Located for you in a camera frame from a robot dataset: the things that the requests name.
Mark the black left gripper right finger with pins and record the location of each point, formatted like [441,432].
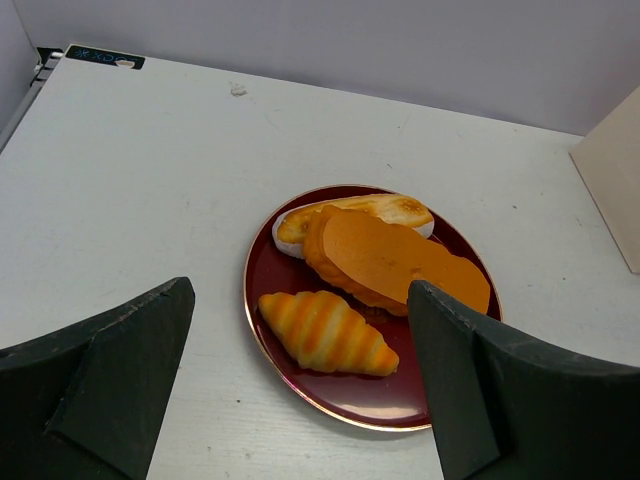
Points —
[506,405]

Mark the black label sticker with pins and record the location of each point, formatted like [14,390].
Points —
[104,57]

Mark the aluminium table frame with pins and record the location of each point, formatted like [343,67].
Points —
[48,60]

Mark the long white baguette bread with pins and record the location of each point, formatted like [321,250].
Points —
[290,228]

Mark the dark red round plate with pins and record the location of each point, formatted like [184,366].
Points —
[393,403]

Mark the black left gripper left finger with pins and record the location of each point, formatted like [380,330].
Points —
[88,401]

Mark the flat orange bread slice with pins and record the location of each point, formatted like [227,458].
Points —
[376,262]

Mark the cream paper bag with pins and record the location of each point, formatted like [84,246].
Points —
[607,159]

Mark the striped orange croissant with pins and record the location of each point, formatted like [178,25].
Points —
[321,332]

